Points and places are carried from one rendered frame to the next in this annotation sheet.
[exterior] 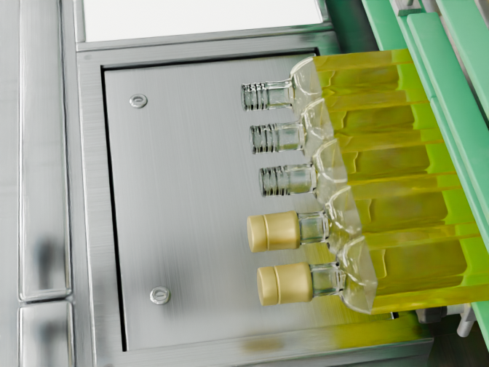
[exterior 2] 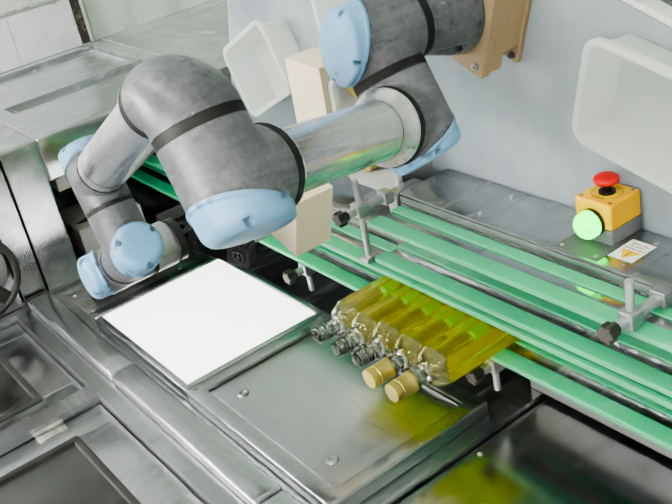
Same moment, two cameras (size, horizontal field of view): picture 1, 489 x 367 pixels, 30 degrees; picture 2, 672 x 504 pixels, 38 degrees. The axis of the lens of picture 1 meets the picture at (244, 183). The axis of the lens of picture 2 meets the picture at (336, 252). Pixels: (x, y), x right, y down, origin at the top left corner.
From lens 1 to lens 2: 0.88 m
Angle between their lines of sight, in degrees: 28
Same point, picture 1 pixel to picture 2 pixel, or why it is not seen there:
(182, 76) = (258, 372)
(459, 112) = (430, 278)
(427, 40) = (392, 262)
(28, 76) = (165, 416)
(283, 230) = (384, 366)
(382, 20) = (355, 282)
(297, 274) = (406, 376)
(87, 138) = (229, 421)
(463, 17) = (407, 232)
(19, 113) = (176, 433)
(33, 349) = not seen: outside the picture
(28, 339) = not seen: outside the picture
